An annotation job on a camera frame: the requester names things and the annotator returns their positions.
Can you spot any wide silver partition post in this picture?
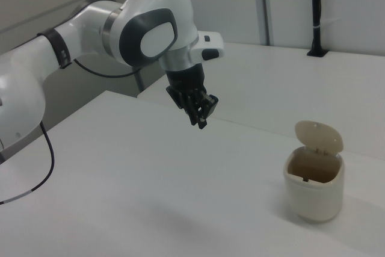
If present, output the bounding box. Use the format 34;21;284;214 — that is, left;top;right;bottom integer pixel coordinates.
251;0;271;46

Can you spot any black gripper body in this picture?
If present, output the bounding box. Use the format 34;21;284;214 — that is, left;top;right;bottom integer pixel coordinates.
165;63;208;101

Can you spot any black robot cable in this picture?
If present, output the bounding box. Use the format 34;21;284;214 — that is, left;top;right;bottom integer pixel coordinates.
0;57;143;205

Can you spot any small white trash can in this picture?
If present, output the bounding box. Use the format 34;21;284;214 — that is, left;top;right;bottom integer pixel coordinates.
282;120;345;224

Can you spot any black pole on base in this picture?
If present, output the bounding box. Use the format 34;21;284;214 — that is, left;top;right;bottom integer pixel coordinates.
306;0;329;58

